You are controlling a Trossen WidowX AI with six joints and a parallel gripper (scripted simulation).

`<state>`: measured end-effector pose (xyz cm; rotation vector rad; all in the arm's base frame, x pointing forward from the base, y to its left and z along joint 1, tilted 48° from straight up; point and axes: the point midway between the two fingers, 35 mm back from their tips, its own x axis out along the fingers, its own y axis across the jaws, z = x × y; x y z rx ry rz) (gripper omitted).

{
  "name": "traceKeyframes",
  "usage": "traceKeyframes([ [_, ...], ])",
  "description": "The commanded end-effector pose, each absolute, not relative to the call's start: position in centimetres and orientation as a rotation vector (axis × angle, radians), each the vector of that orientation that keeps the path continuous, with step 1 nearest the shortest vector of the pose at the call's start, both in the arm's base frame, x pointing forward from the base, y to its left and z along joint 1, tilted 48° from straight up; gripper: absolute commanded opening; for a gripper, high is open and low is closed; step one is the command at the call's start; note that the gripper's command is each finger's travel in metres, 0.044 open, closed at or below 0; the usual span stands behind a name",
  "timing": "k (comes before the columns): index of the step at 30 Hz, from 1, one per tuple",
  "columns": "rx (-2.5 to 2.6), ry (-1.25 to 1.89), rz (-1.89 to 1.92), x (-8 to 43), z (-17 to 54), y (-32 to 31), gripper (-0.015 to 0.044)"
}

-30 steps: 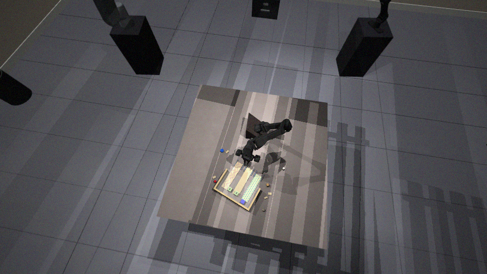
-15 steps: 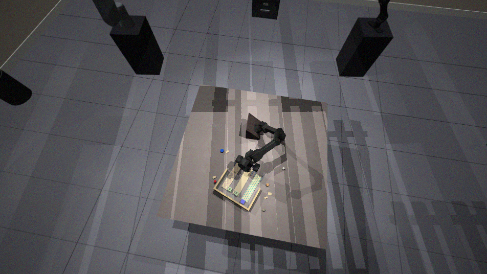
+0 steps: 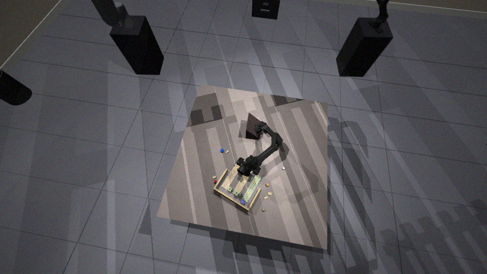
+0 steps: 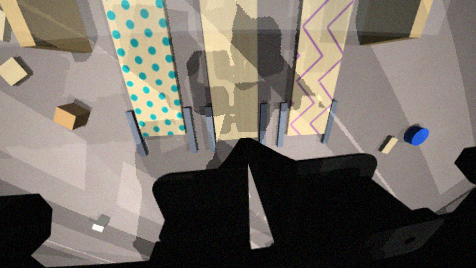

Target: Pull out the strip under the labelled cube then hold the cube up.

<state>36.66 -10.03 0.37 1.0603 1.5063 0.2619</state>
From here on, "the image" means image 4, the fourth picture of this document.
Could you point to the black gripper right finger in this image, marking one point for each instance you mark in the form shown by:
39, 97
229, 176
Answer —
280, 182

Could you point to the pale yellow cube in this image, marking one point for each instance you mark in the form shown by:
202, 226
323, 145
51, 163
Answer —
14, 71

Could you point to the tan cube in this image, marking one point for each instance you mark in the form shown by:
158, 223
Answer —
71, 116

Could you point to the blue short cylinder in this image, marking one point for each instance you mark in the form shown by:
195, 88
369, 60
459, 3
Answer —
416, 135

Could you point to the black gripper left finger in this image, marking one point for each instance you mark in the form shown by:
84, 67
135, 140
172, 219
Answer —
193, 190

